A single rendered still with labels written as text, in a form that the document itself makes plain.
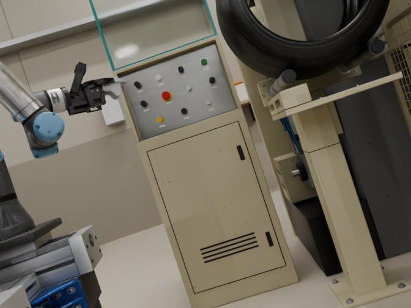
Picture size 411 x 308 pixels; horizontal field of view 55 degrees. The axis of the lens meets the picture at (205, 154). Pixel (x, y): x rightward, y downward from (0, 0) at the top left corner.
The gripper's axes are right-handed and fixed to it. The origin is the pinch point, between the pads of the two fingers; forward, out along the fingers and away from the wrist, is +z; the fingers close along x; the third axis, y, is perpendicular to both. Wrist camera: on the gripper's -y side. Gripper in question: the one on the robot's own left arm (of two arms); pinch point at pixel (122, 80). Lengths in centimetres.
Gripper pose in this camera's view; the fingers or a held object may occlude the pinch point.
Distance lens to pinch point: 136.1
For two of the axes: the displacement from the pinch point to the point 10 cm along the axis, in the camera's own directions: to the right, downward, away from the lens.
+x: 4.2, -2.2, -8.8
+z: 8.4, -2.8, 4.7
